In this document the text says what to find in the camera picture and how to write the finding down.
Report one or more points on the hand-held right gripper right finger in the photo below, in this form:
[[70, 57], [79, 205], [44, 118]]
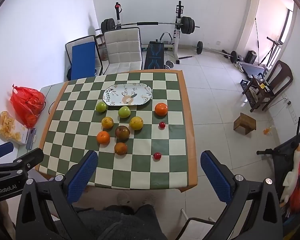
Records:
[[215, 175]]

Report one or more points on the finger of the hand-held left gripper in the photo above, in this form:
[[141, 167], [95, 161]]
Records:
[[2, 150], [27, 160]]

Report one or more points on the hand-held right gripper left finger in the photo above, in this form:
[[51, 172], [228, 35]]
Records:
[[83, 175]]

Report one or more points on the brownish orange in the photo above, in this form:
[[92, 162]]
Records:
[[120, 148]]

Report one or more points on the red-green apple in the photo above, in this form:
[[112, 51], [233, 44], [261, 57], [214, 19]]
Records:
[[122, 132]]

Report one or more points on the round yellow citrus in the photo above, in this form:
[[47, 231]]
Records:
[[107, 122], [136, 123]]

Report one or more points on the red cherry tomato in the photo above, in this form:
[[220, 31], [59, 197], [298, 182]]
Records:
[[161, 125], [157, 156]]

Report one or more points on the green apple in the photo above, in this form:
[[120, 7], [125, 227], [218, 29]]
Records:
[[124, 112], [101, 107]]

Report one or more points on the floral oval plate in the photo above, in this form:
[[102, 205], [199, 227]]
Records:
[[140, 92]]

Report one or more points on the grey handheld device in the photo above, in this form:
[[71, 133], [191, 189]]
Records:
[[31, 138]]

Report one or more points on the clear bag of chips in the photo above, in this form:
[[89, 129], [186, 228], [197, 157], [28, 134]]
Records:
[[7, 127]]

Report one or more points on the fuzzy grey slipper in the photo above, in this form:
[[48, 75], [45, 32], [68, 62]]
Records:
[[125, 198]]

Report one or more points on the red plastic bag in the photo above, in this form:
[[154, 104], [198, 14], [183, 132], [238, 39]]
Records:
[[27, 102]]

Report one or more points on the person's dark fleece pants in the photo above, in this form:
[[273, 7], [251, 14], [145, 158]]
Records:
[[115, 223]]

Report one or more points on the small wooden stool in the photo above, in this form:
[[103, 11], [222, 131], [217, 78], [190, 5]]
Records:
[[245, 123]]

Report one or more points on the green checkered tablecloth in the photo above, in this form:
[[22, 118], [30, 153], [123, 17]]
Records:
[[165, 140]]

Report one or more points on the orange bottle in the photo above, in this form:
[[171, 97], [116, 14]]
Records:
[[267, 131]]

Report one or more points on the black scooter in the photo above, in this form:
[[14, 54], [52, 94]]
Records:
[[285, 150]]

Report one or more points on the white goose plush toy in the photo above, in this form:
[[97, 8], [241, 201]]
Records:
[[293, 170]]

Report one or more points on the yellow black device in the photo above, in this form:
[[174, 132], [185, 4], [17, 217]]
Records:
[[263, 85]]

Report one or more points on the grey floor mat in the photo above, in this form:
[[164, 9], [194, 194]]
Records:
[[252, 69]]

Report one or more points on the blue cushioned chair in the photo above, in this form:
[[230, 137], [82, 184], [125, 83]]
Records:
[[83, 60]]

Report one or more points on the dumbbell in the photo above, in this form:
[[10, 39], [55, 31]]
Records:
[[168, 65]]

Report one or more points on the dark wooden chair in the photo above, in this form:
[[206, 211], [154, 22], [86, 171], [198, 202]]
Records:
[[281, 75]]

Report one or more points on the black speaker box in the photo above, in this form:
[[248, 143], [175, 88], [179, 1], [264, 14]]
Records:
[[251, 56]]

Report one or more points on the short barbell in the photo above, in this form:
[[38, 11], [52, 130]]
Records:
[[199, 47]]

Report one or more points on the white cushioned chair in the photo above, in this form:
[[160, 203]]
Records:
[[122, 47]]

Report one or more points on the black weight bench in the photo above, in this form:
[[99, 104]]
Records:
[[153, 55]]

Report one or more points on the white barbell rack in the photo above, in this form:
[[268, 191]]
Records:
[[177, 42]]

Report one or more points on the black exercise stand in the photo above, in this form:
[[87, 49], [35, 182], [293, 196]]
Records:
[[273, 50]]

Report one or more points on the barbell with large black plates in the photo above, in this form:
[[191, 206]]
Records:
[[187, 25]]

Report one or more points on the metal chair frame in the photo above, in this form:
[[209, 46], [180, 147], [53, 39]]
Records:
[[197, 220]]

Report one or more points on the wall outlet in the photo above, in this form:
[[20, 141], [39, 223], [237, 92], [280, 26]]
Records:
[[293, 115]]

